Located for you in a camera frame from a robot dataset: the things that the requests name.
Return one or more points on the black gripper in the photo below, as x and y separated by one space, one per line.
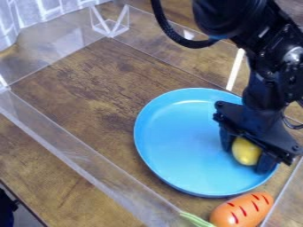
261 126

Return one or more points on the yellow toy lemon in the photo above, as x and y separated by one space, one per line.
246 152

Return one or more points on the blue oval tray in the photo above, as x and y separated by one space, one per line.
178 142

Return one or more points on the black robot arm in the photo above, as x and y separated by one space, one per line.
261 29

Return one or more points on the orange toy carrot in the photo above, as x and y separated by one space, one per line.
244 211

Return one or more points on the dark object at lower left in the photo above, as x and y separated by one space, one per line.
7 208

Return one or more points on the white patterned curtain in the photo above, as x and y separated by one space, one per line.
23 13

